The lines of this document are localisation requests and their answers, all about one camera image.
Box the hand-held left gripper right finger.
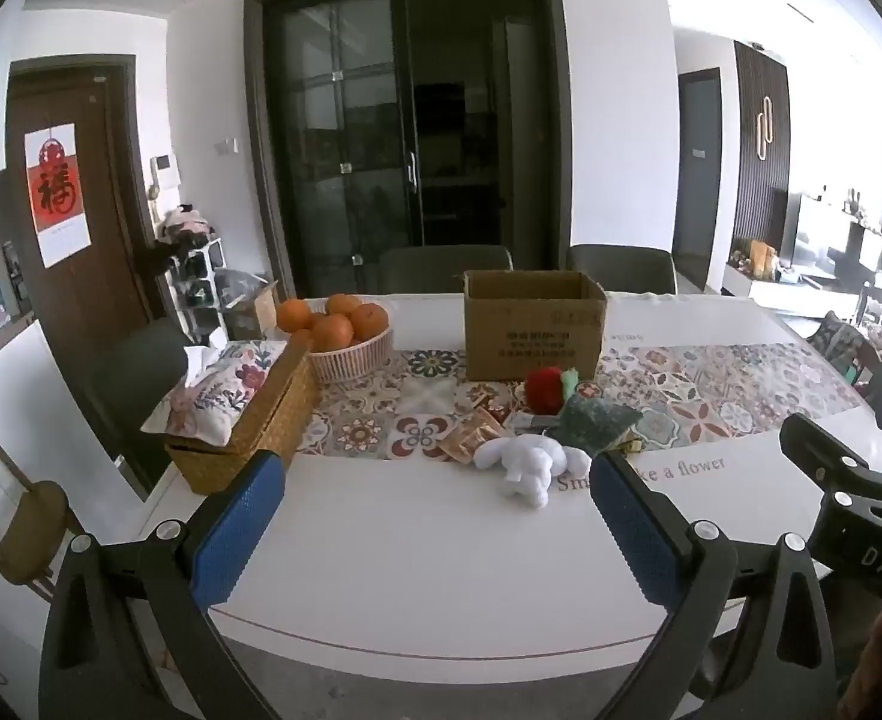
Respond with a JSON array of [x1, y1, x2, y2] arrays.
[[589, 451, 839, 720]]

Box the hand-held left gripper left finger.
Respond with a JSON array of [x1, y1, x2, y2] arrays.
[[40, 450, 286, 720]]

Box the green soft pouch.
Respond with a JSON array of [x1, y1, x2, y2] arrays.
[[538, 390, 644, 458]]

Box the white plush toy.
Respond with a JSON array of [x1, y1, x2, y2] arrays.
[[473, 435, 592, 511]]

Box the red snack packet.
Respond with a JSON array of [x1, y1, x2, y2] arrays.
[[471, 384, 521, 422]]

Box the brown cardboard box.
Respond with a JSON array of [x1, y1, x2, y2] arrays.
[[462, 270, 608, 383]]

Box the woven wicker tissue box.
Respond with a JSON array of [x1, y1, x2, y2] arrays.
[[163, 341, 318, 496]]

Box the chair with patterned cushion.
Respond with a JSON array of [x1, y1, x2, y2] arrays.
[[808, 311, 882, 400]]

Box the patterned table runner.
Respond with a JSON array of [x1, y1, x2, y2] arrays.
[[295, 341, 866, 462]]

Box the floral cloth cover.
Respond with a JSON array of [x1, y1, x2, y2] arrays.
[[141, 340, 292, 445]]

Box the red plush strawberry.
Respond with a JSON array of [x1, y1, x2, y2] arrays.
[[525, 366, 584, 415]]

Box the white low cabinet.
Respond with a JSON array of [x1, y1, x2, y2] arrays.
[[722, 262, 794, 302]]

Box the dark upholstered chair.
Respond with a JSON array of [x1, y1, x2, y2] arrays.
[[85, 319, 209, 470]]

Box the orange snack packet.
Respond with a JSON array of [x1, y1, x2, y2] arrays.
[[441, 420, 509, 463]]

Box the yellow box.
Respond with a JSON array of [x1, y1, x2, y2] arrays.
[[745, 240, 779, 278]]

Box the white ribbed fruit basket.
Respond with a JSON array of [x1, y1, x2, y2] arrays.
[[302, 307, 395, 385]]

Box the wooden chair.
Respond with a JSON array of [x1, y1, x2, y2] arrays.
[[0, 427, 86, 605]]

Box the small open cardboard box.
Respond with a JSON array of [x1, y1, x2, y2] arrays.
[[223, 281, 281, 342]]

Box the white shoe rack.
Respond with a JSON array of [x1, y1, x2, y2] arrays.
[[167, 236, 224, 331]]

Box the grey dining chair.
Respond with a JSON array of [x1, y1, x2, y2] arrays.
[[567, 244, 678, 295]]

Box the dark interior door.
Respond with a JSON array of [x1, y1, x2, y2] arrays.
[[673, 69, 723, 271]]

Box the pile of clothes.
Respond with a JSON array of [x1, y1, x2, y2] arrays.
[[154, 204, 213, 242]]

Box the brown wooden door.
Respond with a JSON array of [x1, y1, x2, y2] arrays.
[[6, 56, 158, 361]]

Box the white intercom panel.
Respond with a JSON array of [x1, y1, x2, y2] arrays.
[[148, 154, 181, 200]]

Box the dark glass sliding door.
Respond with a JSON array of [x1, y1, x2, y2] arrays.
[[244, 0, 571, 297]]

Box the dark slatted wall panel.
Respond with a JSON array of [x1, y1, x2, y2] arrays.
[[733, 41, 791, 256]]

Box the gold wall ornament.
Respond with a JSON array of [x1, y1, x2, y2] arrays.
[[756, 96, 778, 162]]

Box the red and white wall poster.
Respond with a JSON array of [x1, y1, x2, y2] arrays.
[[25, 122, 91, 269]]

